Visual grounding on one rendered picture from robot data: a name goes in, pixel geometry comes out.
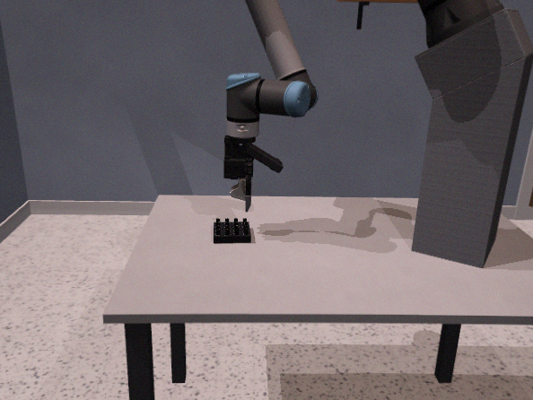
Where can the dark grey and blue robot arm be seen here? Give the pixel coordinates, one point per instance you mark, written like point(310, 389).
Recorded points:
point(248, 95)

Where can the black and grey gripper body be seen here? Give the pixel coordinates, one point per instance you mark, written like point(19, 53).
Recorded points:
point(236, 161)

